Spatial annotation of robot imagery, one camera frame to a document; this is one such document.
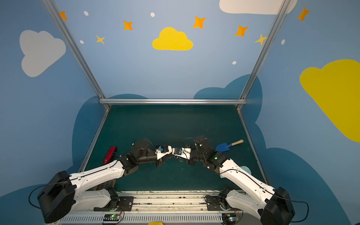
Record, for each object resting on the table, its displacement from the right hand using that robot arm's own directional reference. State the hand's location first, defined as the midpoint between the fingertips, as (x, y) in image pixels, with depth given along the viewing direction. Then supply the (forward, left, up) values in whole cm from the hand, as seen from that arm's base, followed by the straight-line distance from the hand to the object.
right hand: (181, 149), depth 76 cm
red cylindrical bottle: (0, +47, -15) cm, 49 cm away
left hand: (-3, +3, 0) cm, 5 cm away
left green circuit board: (-32, +34, -17) cm, 50 cm away
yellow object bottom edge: (-33, +11, -17) cm, 39 cm away
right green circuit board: (-29, -27, -19) cm, 44 cm away
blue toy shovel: (+12, -30, -17) cm, 37 cm away
